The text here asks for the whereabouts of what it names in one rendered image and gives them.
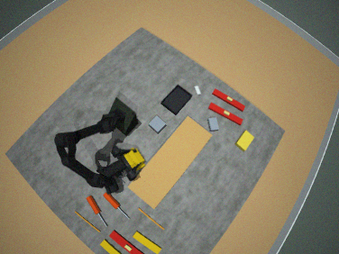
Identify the red spirit level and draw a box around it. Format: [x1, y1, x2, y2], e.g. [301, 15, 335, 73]
[208, 103, 243, 125]
[109, 230, 143, 254]
[212, 89, 245, 112]

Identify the tan panel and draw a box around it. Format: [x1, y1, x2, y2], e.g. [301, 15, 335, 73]
[128, 116, 212, 209]

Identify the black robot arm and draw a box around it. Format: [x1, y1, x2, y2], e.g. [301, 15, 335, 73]
[54, 108, 125, 195]

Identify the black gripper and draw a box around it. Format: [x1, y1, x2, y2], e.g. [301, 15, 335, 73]
[109, 145, 142, 181]

